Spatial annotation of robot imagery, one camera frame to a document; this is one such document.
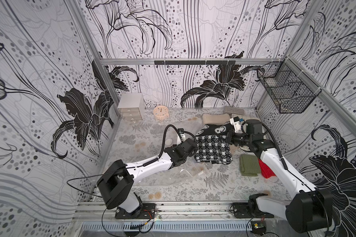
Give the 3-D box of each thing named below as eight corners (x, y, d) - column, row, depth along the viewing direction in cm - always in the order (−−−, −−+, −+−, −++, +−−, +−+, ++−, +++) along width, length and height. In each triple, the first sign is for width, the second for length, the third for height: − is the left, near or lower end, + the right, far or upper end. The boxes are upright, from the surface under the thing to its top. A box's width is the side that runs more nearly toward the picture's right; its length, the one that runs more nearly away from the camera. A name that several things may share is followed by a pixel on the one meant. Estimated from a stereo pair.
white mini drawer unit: (120, 121, 114) (114, 109, 103) (126, 106, 125) (120, 93, 114) (143, 121, 114) (138, 108, 103) (146, 106, 125) (142, 93, 114)
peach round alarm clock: (152, 120, 114) (152, 117, 111) (154, 108, 123) (154, 105, 120) (168, 120, 114) (167, 117, 111) (169, 108, 122) (169, 105, 120)
